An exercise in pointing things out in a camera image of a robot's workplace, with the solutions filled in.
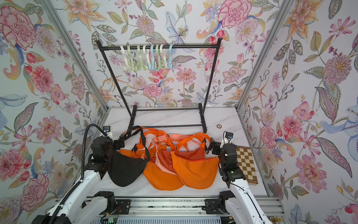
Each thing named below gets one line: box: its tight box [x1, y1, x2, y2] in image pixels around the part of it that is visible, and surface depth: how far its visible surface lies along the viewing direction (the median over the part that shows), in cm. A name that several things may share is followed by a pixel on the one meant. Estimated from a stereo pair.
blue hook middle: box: [149, 44, 155, 71], surface depth 76 cm
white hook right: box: [159, 43, 168, 69], surface depth 79 cm
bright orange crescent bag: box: [143, 161, 184, 191], surface depth 80 cm
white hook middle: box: [142, 44, 152, 71], surface depth 76 cm
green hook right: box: [154, 44, 161, 71], surface depth 78 cm
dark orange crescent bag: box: [117, 126, 169, 161], surface depth 98 cm
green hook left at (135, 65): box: [126, 42, 143, 72], surface depth 78 cm
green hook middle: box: [136, 44, 146, 71], surface depth 79 cm
